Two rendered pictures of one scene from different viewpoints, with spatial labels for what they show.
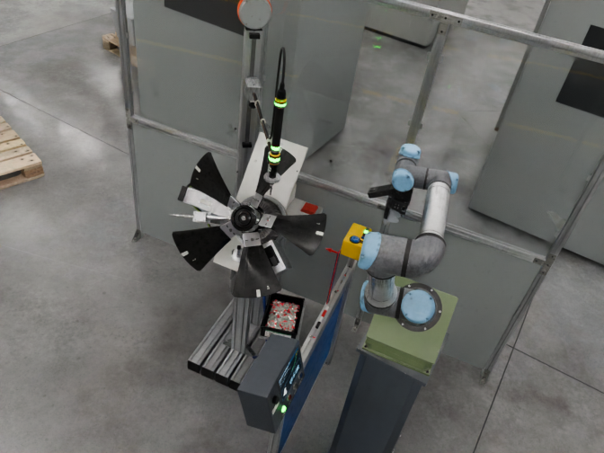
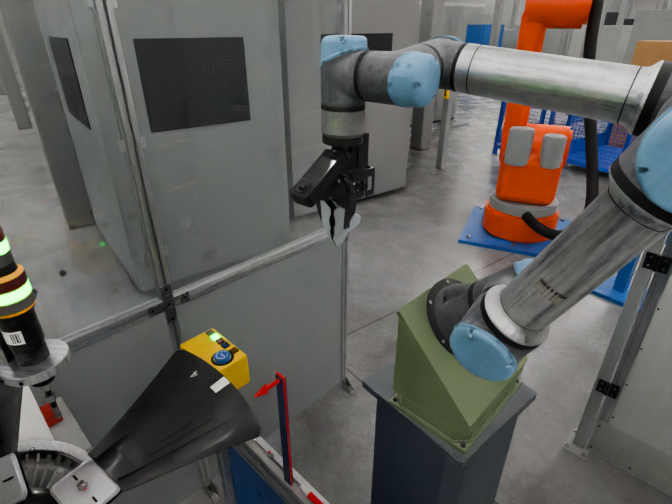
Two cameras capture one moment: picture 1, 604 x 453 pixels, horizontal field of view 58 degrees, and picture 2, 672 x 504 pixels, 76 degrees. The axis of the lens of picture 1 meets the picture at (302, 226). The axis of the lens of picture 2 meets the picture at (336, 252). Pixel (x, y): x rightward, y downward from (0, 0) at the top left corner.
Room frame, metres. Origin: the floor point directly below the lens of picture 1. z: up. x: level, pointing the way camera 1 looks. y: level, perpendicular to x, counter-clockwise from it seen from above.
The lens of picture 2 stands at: (1.38, 0.34, 1.80)
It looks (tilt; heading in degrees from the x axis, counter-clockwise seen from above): 28 degrees down; 297
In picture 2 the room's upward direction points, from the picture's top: straight up
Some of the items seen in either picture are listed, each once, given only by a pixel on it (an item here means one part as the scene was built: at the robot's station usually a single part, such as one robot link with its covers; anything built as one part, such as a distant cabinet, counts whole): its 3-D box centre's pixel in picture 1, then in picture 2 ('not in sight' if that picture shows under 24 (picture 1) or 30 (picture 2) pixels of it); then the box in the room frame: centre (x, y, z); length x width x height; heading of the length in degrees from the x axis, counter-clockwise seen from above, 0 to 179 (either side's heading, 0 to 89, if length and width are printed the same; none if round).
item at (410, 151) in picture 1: (407, 160); (345, 73); (1.72, -0.34, 1.73); 0.09 x 0.08 x 0.11; 170
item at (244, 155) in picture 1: (243, 182); not in sight; (2.56, 0.38, 0.90); 0.08 x 0.06 x 1.80; 108
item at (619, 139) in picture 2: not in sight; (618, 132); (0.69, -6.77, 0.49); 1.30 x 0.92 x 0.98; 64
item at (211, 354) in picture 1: (245, 341); not in sight; (2.10, 0.23, 0.04); 0.62 x 0.45 x 0.08; 163
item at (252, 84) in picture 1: (253, 89); not in sight; (2.47, 0.35, 1.53); 0.10 x 0.07 x 0.09; 18
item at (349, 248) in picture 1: (356, 242); (215, 364); (2.05, -0.28, 1.02); 0.16 x 0.10 x 0.11; 163
